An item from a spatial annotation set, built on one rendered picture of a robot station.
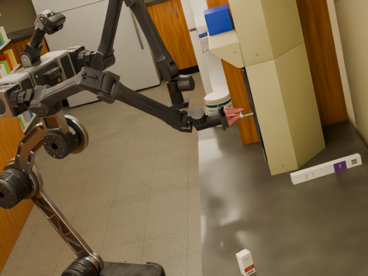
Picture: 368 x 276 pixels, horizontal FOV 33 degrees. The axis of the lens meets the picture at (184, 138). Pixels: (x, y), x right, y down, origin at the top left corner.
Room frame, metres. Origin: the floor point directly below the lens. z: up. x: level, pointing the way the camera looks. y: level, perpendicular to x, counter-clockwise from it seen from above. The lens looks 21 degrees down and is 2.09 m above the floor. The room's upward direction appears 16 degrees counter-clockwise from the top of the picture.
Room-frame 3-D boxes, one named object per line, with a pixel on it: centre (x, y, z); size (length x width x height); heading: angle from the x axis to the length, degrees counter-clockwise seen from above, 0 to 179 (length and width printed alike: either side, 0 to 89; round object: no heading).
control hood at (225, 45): (2.45, -0.26, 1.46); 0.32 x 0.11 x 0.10; 173
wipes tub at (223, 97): (3.03, -0.22, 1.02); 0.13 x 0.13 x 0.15
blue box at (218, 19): (2.55, -0.27, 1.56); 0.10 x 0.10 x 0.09; 83
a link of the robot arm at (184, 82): (2.76, -0.06, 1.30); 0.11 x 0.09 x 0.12; 57
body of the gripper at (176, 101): (2.78, -0.02, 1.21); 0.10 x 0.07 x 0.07; 83
